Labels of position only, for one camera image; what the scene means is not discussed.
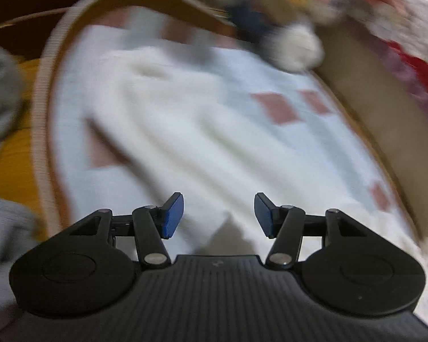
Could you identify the white fleece garment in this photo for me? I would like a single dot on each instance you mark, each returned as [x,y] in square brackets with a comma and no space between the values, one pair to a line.
[185,139]

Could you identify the yellow bed sheet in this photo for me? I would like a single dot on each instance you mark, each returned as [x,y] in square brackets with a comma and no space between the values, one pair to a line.
[10,142]

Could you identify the grey cloth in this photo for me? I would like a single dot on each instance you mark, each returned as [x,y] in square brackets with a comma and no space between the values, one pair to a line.
[3,171]

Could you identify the white plush toy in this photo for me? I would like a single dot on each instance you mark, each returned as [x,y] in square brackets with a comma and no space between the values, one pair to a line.
[299,10]

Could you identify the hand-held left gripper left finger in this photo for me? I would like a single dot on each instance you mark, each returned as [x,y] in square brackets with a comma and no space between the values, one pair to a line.
[173,214]

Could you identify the checkered white and pink mat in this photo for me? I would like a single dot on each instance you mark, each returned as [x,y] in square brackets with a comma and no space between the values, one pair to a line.
[296,121]

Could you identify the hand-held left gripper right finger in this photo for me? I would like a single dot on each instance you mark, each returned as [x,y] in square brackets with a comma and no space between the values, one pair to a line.
[263,214]

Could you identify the floral red and white blanket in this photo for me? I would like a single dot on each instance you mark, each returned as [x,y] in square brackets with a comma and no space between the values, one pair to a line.
[410,32]

